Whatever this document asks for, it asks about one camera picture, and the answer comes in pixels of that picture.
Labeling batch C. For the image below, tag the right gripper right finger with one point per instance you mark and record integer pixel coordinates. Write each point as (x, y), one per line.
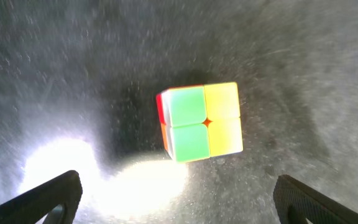
(303, 202)

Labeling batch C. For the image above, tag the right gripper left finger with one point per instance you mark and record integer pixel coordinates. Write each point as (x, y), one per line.
(42, 199)

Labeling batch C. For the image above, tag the many-coloured puzzle cube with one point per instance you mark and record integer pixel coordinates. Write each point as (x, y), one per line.
(197, 124)

